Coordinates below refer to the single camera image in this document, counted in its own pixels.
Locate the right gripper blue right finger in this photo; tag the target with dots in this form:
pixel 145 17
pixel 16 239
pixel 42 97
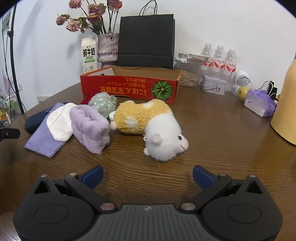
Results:
pixel 212 186

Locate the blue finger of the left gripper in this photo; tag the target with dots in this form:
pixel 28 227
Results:
pixel 9 133

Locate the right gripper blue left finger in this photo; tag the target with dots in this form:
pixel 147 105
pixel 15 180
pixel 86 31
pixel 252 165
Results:
pixel 83 186

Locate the navy blue case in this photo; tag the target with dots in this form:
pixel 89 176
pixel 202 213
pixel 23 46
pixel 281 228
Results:
pixel 36 124

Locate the purple knitted sock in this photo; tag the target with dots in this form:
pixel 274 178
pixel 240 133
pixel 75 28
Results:
pixel 44 145

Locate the white cloth cap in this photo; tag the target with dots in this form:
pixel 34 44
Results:
pixel 59 123

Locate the fluffy purple towel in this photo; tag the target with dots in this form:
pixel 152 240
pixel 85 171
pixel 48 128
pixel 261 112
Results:
pixel 90 128

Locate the yellow white plush toy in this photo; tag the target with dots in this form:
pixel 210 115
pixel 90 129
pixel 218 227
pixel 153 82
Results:
pixel 156 122

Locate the white round jar lid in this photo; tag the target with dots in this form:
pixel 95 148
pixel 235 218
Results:
pixel 111 115

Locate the iridescent plastic wrapped bag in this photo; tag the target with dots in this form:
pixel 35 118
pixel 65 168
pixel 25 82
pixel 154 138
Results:
pixel 104 103

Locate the red fabric rose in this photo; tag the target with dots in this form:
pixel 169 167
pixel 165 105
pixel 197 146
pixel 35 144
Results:
pixel 87 99

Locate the yellow thermos jug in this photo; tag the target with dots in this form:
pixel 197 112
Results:
pixel 284 118

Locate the yellow green pear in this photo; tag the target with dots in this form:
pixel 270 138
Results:
pixel 242 93

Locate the small decorated tin box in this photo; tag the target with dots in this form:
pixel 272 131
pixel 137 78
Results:
pixel 213 85

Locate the black tripod stand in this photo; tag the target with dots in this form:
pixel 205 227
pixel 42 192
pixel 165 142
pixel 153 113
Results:
pixel 10 35

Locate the white small desk fan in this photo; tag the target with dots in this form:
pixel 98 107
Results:
pixel 241 79

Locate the red pumpkin cardboard box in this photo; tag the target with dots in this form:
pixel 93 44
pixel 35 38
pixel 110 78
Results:
pixel 142 83

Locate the left water bottle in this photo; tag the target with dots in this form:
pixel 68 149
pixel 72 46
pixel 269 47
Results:
pixel 206 65

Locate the water bottle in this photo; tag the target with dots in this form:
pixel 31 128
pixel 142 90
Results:
pixel 206 65
pixel 219 63
pixel 230 69

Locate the clear container with seeds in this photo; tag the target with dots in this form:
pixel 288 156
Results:
pixel 190 71

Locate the middle water bottle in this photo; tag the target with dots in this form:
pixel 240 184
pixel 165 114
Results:
pixel 219 63

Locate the white milk carton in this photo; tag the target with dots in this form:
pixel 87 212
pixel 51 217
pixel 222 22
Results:
pixel 89 54

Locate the right water bottle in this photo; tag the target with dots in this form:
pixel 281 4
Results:
pixel 230 69

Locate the flat box on container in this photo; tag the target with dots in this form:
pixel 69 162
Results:
pixel 195 57

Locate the purple marbled vase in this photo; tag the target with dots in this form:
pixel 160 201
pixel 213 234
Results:
pixel 107 53

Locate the dried rose bouquet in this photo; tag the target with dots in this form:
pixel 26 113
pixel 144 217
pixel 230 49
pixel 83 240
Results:
pixel 99 17

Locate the black paper shopping bag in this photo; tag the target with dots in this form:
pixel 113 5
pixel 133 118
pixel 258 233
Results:
pixel 147 40

